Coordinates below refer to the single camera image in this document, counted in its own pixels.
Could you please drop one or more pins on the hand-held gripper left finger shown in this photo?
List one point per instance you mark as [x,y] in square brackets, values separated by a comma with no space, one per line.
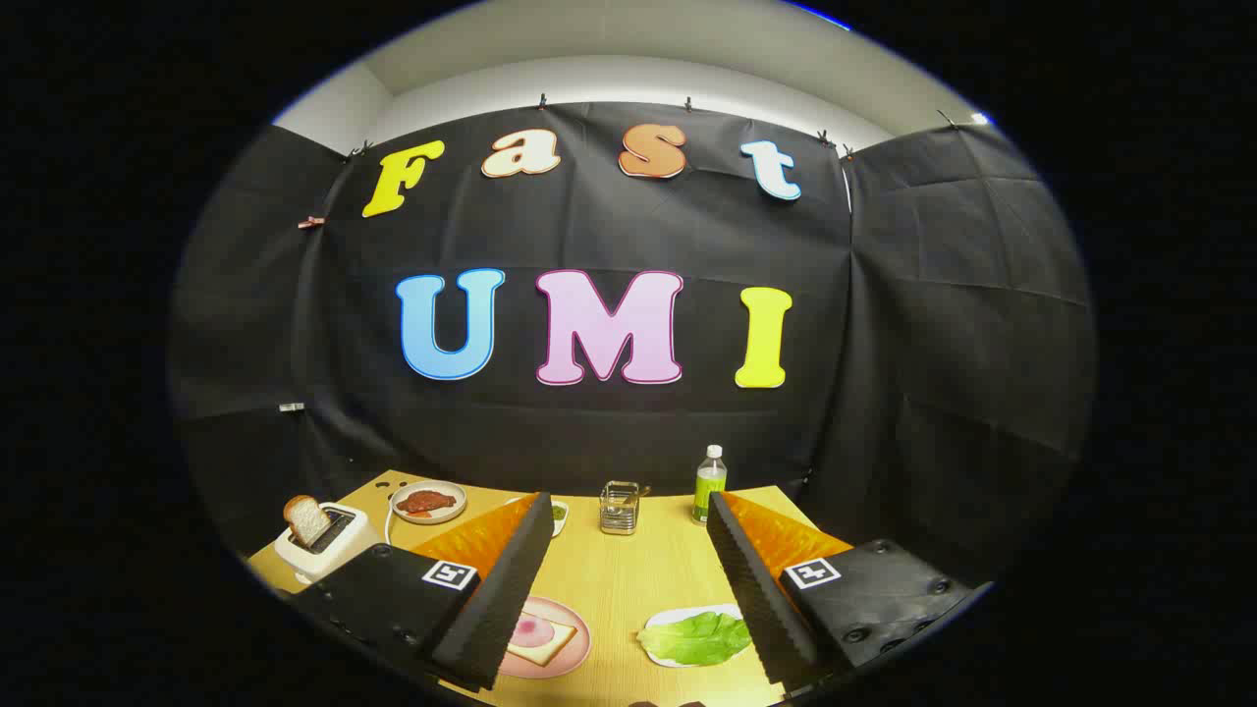
[501,609]

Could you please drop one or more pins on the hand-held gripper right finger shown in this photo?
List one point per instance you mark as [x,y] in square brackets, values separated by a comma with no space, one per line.
[756,599]

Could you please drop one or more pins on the green lettuce leaf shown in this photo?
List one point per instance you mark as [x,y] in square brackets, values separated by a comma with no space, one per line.
[692,640]

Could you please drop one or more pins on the plain bread slice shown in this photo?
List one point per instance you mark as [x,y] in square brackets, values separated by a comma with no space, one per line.
[306,520]

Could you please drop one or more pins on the pink ham slice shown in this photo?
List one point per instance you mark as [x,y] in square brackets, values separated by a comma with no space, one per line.
[533,630]

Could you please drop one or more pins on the bread slice under ham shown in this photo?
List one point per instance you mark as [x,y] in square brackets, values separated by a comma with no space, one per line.
[552,646]

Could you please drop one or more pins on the white square plate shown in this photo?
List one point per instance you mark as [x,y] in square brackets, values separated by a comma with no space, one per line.
[678,617]

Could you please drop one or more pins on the pink round plate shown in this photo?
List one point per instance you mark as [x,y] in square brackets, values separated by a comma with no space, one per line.
[577,648]

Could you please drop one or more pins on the white divided condiment dish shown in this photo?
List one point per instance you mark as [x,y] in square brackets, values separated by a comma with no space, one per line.
[559,515]

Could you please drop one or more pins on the green label drink bottle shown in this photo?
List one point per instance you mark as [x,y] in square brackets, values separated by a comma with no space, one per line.
[709,486]

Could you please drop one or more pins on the beige round plate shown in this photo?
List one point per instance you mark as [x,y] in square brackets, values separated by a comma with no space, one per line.
[454,495]

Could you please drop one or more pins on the brown meat steak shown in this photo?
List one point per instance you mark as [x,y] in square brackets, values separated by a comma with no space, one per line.
[427,502]

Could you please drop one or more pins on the white toaster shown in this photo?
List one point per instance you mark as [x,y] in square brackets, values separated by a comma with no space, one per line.
[359,538]

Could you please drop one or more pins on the black backdrop cloth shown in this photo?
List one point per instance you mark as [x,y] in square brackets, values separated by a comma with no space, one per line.
[589,236]

